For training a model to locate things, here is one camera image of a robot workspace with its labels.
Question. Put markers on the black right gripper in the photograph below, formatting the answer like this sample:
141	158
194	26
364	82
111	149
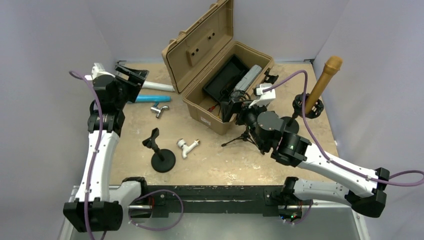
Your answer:
229	108

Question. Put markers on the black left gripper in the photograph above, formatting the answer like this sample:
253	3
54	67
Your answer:
136	77

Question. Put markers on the white mesh-head microphone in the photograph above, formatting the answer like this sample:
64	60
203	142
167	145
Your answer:
158	86

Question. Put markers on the black tripod shock mount stand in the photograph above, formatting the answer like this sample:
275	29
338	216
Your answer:
240	137

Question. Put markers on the blue microphone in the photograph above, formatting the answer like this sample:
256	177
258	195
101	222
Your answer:
152	98

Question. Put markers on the black round-base clip stand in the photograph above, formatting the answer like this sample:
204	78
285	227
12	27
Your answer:
163	160

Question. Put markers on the gold microphone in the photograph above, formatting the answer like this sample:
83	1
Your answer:
331	67

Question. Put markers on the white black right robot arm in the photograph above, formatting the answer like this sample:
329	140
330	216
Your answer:
362	189

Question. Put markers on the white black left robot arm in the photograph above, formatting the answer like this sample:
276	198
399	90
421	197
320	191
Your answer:
96	207

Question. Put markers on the black tool tray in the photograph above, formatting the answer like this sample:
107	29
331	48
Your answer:
224	81

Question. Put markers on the grey plastic bit box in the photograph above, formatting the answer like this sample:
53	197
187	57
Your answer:
248	78

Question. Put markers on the chrome angle valve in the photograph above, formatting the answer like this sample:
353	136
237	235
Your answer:
158	110

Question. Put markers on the tan plastic tool case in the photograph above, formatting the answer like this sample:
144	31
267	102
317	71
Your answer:
199	52

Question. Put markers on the white plastic faucet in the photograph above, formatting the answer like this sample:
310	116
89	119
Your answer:
186	149

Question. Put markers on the red handle tool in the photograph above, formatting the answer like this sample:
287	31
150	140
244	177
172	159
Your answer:
212	108

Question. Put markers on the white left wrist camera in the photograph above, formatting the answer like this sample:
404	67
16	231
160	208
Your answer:
96	71

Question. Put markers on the black mounting base plate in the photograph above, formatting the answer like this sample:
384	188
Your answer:
265	200

